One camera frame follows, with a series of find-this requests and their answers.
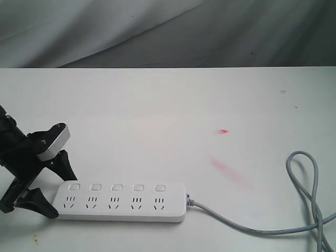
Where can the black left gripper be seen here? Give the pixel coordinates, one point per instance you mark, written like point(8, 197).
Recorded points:
point(18, 157)

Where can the white five-outlet power strip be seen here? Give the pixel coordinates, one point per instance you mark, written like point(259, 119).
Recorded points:
point(84, 200)

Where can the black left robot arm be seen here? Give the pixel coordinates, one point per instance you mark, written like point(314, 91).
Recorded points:
point(25, 156)

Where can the grey backdrop cloth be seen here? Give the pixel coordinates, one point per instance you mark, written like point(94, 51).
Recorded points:
point(167, 34)

